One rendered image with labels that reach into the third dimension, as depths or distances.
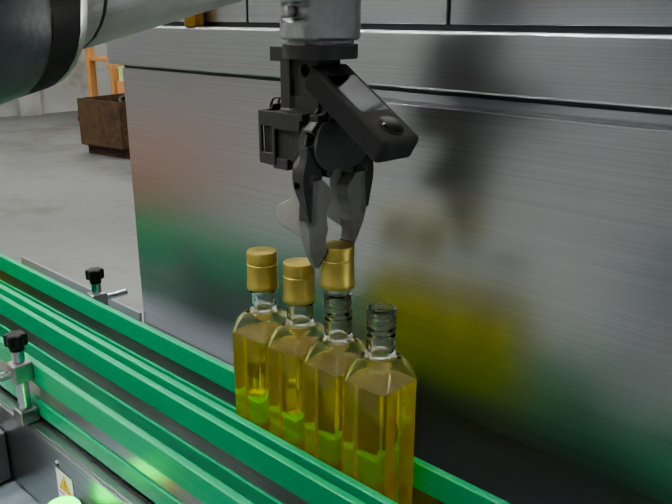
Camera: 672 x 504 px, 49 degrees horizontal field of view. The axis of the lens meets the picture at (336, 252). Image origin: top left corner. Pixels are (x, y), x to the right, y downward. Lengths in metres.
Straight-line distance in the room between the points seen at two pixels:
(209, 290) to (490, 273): 0.55
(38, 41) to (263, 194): 0.77
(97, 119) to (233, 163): 7.00
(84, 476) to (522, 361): 0.55
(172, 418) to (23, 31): 0.72
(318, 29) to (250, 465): 0.47
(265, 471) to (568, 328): 0.35
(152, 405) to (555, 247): 0.54
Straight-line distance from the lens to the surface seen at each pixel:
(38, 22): 0.29
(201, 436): 0.91
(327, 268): 0.73
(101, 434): 0.97
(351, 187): 0.73
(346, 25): 0.69
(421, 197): 0.81
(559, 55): 0.72
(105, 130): 7.98
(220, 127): 1.09
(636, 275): 0.71
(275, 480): 0.83
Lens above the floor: 1.41
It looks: 18 degrees down
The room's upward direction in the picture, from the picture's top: straight up
